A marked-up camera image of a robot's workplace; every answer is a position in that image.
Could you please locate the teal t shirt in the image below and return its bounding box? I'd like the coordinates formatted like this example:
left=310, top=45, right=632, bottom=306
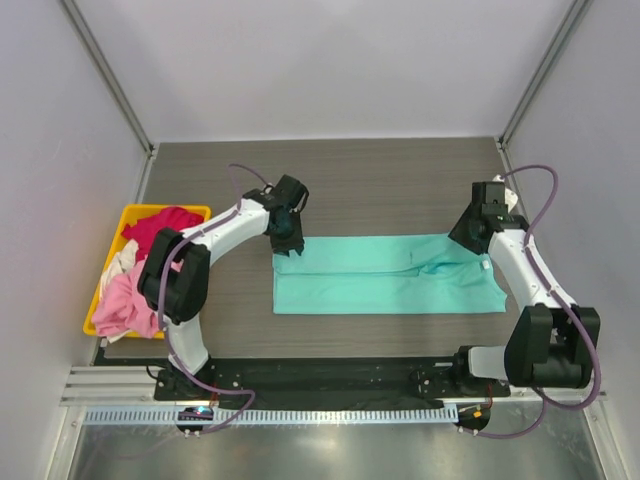
left=273, top=234, right=507, bottom=315

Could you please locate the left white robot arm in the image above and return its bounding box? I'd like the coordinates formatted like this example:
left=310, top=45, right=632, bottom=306
left=137, top=175, right=309, bottom=400

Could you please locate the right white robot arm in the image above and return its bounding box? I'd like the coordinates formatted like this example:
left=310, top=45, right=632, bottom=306
left=449, top=181, right=602, bottom=405

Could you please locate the magenta t shirt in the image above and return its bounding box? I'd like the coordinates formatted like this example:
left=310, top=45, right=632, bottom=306
left=122, top=206, right=204, bottom=262

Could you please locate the yellow plastic bin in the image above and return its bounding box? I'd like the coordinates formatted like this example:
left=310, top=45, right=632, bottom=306
left=83, top=204, right=211, bottom=343

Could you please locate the cream white t shirt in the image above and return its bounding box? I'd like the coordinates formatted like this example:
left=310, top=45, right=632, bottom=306
left=99, top=239, right=139, bottom=299

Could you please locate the light pink t shirt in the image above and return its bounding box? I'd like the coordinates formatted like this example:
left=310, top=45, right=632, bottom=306
left=92, top=261, right=159, bottom=338

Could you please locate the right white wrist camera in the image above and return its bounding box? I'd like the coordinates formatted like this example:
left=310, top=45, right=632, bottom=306
left=493, top=175, right=519, bottom=213

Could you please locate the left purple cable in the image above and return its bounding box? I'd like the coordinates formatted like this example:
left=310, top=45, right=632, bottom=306
left=154, top=162, right=279, bottom=436

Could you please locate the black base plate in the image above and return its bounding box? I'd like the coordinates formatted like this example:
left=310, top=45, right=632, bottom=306
left=152, top=355, right=511, bottom=401

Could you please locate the perforated metal cable rail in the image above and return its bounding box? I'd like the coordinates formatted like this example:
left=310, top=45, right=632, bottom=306
left=84, top=404, right=458, bottom=426

